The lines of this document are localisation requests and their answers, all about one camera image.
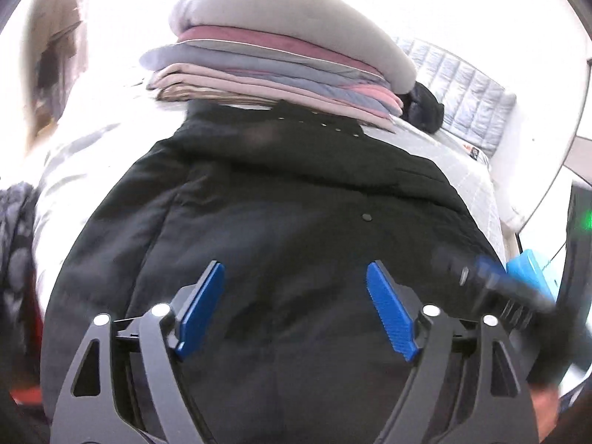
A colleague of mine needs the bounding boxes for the dark patterned cloth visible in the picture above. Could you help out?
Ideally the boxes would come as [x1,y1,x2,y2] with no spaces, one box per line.
[0,182,42,380]

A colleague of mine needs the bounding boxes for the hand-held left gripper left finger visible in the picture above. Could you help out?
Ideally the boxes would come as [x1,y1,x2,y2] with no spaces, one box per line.
[50,261,226,444]

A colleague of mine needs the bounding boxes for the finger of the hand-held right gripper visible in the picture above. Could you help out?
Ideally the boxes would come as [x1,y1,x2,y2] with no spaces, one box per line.
[435,247,560,331]

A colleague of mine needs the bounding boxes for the grey pillow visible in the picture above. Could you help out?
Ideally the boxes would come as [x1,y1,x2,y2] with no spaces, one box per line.
[169,0,419,93]

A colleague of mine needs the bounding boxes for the small black garment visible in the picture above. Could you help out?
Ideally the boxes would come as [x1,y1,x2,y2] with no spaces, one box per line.
[400,81,445,132]

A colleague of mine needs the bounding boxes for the black coat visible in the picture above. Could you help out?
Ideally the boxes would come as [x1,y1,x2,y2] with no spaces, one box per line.
[41,102,509,444]

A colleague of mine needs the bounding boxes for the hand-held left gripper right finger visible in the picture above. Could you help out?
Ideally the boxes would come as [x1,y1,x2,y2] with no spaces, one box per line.
[365,260,539,444]

